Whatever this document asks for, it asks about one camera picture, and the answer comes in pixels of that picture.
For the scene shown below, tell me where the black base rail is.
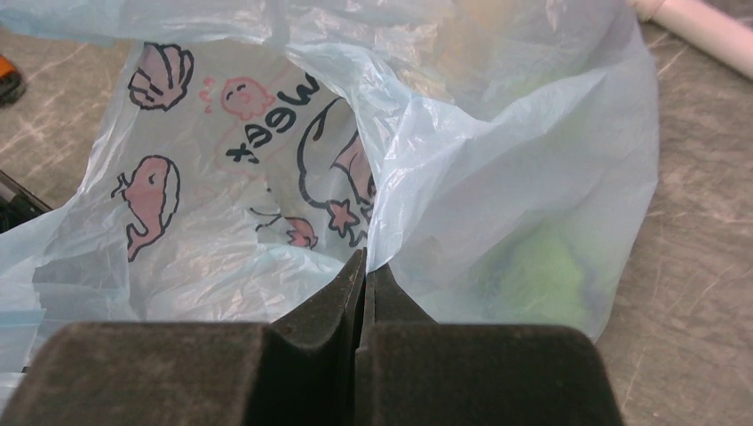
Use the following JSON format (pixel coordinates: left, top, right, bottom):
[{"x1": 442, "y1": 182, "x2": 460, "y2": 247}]
[{"x1": 0, "y1": 171, "x2": 52, "y2": 233}]

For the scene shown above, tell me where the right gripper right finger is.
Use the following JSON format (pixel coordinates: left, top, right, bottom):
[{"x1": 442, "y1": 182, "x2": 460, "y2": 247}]
[{"x1": 353, "y1": 267, "x2": 623, "y2": 425}]

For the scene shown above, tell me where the blue printed plastic bag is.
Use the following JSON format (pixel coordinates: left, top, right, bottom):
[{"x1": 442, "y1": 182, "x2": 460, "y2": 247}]
[{"x1": 1, "y1": 1, "x2": 659, "y2": 409}]

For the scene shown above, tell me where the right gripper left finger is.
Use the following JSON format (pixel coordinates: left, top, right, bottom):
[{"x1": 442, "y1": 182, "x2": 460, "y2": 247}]
[{"x1": 1, "y1": 250, "x2": 366, "y2": 425}]

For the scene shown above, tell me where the white pvc pipe frame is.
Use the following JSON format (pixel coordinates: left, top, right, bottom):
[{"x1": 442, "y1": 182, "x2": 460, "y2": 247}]
[{"x1": 628, "y1": 0, "x2": 752, "y2": 79}]

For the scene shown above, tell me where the orange black small object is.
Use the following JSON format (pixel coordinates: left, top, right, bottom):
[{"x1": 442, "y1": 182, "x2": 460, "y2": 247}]
[{"x1": 0, "y1": 55, "x2": 26, "y2": 107}]

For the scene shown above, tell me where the green fake fruit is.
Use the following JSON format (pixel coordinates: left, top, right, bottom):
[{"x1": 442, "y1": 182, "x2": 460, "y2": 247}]
[{"x1": 471, "y1": 224, "x2": 605, "y2": 328}]

